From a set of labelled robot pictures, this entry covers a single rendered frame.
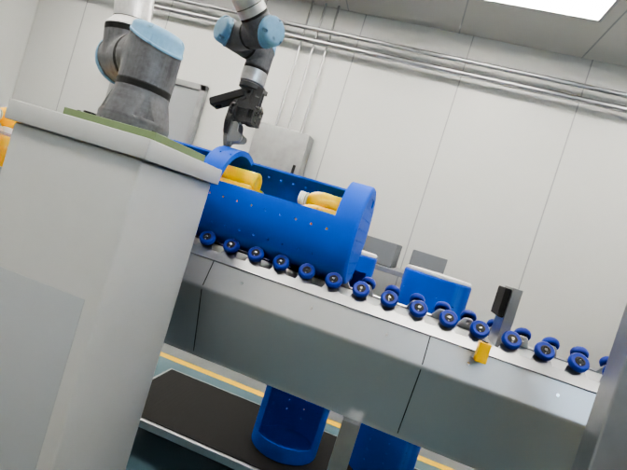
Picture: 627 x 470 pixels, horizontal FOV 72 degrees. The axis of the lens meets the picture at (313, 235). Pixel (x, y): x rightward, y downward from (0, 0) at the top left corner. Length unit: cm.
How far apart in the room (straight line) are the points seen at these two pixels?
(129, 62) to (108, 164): 25
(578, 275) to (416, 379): 389
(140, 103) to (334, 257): 57
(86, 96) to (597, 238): 592
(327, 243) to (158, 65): 56
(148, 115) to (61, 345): 49
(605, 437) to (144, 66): 112
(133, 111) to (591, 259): 449
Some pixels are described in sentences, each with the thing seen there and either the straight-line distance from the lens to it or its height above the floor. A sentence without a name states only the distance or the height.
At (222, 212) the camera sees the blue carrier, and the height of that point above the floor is 105.
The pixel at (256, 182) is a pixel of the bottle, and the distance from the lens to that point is 130.
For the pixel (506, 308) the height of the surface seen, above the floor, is 103.
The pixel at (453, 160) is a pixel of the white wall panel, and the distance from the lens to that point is 472.
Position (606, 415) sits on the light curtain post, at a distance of 96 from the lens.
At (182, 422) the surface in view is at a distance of 199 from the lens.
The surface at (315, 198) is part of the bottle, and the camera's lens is 122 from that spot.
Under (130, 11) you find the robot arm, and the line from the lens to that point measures 119.
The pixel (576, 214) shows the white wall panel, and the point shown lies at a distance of 491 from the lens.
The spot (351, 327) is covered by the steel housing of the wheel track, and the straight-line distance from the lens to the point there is 111.
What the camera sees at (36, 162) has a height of 105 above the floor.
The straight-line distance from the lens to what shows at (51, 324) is 97.
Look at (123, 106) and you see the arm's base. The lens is 100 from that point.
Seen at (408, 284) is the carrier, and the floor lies 96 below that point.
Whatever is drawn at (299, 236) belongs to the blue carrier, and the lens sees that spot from 111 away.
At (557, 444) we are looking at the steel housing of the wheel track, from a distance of 122.
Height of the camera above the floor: 109
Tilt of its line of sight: 2 degrees down
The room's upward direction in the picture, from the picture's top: 17 degrees clockwise
